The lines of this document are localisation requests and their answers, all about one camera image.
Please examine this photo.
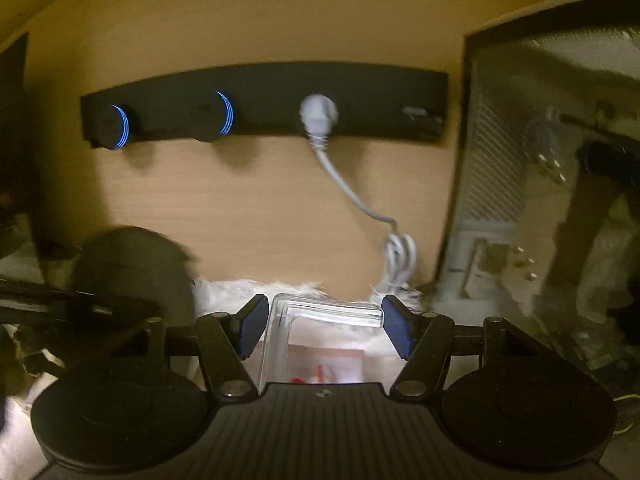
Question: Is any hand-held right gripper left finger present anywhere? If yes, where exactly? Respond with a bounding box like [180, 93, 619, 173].
[142, 294, 269, 401]

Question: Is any black plug with blue ring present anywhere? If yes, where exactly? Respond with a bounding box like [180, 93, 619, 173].
[96, 104, 132, 152]
[191, 89, 237, 143]

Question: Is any grey computer case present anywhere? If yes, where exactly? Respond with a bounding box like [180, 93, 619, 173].
[436, 0, 640, 391]

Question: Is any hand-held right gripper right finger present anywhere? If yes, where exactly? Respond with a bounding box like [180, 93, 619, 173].
[381, 294, 533, 401]

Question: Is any red and white packet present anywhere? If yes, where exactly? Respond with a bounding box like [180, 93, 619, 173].
[286, 344, 367, 386]

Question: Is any clear plastic box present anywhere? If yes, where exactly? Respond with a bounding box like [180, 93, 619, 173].
[257, 292, 387, 387]

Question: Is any white plug with cable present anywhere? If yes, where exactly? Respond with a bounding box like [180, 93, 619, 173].
[298, 94, 418, 295]

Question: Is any black power strip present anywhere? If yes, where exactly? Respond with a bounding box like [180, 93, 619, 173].
[80, 62, 449, 152]

